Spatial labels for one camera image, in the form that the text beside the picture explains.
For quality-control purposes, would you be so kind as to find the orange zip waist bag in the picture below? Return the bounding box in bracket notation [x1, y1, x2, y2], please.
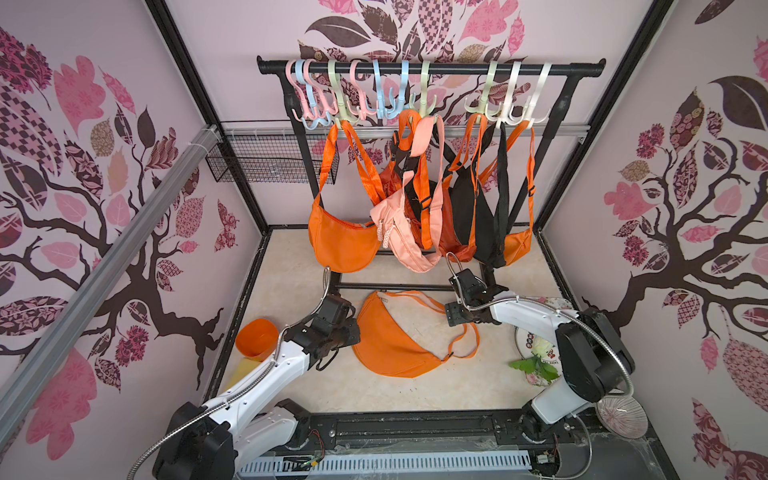
[439, 113, 488, 262]

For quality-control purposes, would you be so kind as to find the bright orange crescent bag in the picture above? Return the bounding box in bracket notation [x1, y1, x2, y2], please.
[308, 120, 386, 274]

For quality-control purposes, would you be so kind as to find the orange sling bag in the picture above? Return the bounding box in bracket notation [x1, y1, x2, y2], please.
[479, 121, 536, 268]

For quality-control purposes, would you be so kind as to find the pink waist bag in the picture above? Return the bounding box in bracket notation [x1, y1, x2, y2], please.
[370, 116, 445, 273]

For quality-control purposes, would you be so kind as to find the black sling bag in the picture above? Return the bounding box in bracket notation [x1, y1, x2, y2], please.
[474, 125, 511, 268]

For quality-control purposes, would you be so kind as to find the dark orange waist bag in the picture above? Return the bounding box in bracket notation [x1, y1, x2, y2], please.
[380, 109, 437, 250]

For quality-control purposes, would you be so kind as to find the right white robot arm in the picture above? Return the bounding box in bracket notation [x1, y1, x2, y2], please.
[445, 253, 635, 434]

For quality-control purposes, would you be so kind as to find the white hook left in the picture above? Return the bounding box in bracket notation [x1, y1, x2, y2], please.
[496, 61, 523, 128]

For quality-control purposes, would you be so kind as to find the white hook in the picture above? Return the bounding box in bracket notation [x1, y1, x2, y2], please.
[511, 63, 552, 129]
[496, 61, 523, 128]

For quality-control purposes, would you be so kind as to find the blue hook left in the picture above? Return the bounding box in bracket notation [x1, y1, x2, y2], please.
[294, 60, 332, 130]

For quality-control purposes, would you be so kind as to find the green hook middle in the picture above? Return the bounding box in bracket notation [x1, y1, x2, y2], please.
[418, 60, 438, 117]

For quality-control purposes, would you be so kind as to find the green hook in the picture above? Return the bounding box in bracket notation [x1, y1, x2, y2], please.
[418, 60, 438, 117]
[464, 60, 498, 126]
[327, 59, 360, 126]

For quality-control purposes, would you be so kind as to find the green hook right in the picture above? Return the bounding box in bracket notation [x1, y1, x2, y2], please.
[464, 60, 498, 126]

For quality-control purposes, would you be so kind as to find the white hook right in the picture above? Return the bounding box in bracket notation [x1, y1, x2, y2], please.
[511, 63, 552, 129]

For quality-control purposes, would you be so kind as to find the green hook left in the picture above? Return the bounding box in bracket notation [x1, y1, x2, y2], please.
[327, 59, 360, 126]

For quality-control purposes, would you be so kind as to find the pink hook far left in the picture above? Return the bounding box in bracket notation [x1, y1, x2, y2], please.
[285, 60, 337, 124]

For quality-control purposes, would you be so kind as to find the pink hook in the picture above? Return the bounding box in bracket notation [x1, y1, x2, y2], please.
[285, 60, 337, 124]
[349, 60, 376, 122]

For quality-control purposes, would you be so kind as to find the pink hook middle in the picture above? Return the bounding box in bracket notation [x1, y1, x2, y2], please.
[349, 60, 376, 122]

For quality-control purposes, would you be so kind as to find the orange plastic bowl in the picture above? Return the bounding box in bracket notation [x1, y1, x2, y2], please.
[235, 318, 279, 361]

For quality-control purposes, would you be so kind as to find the white artificial flower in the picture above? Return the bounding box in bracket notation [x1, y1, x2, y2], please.
[509, 336, 560, 386]

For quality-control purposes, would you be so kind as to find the black clothes rack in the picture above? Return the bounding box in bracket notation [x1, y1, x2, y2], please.
[256, 56, 607, 293]

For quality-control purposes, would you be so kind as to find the grey aluminium beam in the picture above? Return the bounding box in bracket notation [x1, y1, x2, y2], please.
[1, 124, 220, 445]

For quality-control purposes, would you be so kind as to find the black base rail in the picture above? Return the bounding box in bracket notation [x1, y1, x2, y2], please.
[291, 409, 564, 449]

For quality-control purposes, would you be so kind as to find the white slotted cable duct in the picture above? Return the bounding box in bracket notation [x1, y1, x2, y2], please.
[237, 450, 532, 479]

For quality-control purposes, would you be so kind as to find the black wire basket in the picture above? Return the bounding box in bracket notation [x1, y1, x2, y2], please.
[206, 133, 309, 184]

